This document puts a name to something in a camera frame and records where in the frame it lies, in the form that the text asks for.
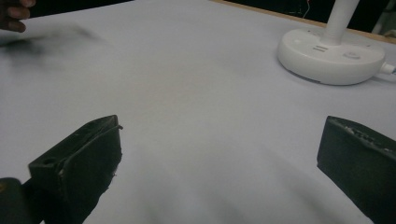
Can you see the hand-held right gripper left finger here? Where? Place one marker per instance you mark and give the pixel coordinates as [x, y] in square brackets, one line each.
[84, 161]

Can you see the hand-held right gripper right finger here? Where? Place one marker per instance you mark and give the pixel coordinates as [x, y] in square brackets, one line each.
[358, 161]

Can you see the white lamp base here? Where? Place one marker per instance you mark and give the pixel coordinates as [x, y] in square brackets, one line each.
[330, 57]

